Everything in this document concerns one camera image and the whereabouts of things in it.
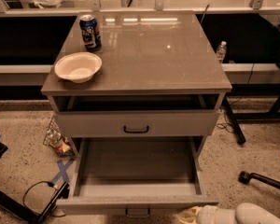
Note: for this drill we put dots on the grey drawer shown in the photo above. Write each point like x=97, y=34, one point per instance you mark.
x=135, y=177
x=136, y=124

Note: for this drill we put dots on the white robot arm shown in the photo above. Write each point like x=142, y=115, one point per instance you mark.
x=244, y=213

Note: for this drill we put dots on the grey drawer cabinet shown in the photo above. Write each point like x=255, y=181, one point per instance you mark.
x=151, y=61

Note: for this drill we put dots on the white paper bowl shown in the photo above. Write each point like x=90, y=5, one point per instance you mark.
x=78, y=67

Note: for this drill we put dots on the blue soda can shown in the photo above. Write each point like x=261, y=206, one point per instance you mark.
x=90, y=32

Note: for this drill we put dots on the clear plastic water bottle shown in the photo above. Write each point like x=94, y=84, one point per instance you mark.
x=221, y=51

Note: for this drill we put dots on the blue tape cross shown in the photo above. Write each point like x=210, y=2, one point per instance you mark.
x=63, y=166

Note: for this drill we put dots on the black table leg right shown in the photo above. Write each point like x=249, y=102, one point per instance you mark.
x=235, y=125

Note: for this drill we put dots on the black office chair leg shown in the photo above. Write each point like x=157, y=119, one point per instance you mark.
x=245, y=177

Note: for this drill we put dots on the wire basket with snacks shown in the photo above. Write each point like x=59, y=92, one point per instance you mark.
x=56, y=141

